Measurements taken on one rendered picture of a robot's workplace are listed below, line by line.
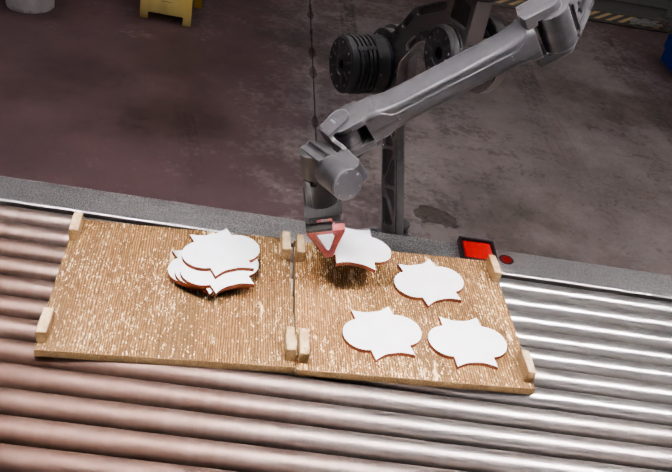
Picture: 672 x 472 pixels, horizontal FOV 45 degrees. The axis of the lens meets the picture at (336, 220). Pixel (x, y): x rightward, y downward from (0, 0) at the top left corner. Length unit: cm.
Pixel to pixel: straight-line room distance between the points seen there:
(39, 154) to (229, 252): 219
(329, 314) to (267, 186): 207
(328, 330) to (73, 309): 43
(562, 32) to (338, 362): 65
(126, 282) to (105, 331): 13
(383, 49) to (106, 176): 144
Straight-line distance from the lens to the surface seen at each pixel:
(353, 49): 244
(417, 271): 159
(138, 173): 348
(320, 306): 146
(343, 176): 130
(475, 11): 199
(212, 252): 148
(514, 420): 141
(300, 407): 131
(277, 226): 167
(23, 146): 365
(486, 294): 160
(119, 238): 156
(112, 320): 139
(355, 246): 149
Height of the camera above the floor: 188
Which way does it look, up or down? 34 degrees down
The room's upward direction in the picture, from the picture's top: 12 degrees clockwise
